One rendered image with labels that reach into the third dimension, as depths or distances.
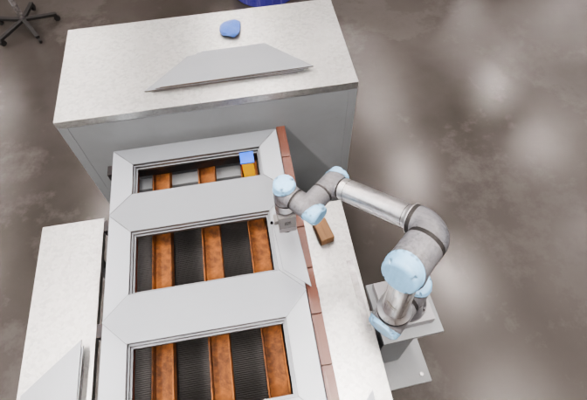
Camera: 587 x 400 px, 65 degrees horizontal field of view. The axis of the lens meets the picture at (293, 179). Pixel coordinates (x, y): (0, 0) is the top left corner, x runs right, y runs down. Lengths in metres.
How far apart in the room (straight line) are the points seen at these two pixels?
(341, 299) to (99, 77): 1.43
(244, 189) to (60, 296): 0.83
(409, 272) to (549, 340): 1.70
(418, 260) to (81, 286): 1.35
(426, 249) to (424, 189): 1.78
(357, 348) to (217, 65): 1.32
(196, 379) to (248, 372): 0.21
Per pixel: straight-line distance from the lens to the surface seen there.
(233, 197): 1.95
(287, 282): 1.76
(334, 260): 1.98
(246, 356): 2.01
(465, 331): 2.72
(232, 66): 2.12
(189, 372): 2.03
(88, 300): 2.03
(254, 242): 2.03
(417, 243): 1.28
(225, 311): 1.75
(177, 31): 2.40
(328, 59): 2.17
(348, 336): 1.88
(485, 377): 2.69
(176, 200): 1.99
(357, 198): 1.46
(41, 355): 2.03
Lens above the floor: 2.49
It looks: 56 degrees down
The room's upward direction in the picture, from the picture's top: 2 degrees counter-clockwise
